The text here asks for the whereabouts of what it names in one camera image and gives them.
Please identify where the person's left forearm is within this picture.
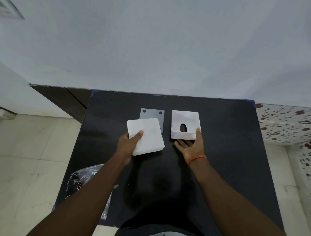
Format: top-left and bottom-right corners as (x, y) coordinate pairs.
(25, 154), (133, 236)

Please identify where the stack of white paper napkins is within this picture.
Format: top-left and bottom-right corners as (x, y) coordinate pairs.
(127, 118), (165, 156)

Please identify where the white square napkin box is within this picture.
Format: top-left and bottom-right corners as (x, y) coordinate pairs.
(171, 110), (202, 141)

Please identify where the person's right forearm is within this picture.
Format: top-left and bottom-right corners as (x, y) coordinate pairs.
(190, 158), (288, 236)

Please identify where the black mat with blue corners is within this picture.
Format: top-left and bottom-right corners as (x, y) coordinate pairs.
(52, 90), (285, 236)

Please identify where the person's right hand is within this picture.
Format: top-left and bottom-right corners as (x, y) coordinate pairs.
(174, 128), (205, 167)

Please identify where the grey square box lid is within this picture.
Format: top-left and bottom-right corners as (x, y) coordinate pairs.
(139, 108), (165, 134)

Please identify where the dark brown cabinet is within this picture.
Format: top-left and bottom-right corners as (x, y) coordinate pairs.
(29, 83), (93, 124)

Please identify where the floral patterned tile ledge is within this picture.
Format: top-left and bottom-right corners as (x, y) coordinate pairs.
(255, 103), (311, 180)

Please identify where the person's left hand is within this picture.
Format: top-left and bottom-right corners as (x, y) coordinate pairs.
(116, 130), (144, 167)

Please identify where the orange thread wristband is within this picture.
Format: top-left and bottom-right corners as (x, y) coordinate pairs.
(188, 155), (207, 168)

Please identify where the clear printed plastic bag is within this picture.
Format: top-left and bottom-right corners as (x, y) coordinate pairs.
(64, 164), (113, 220)

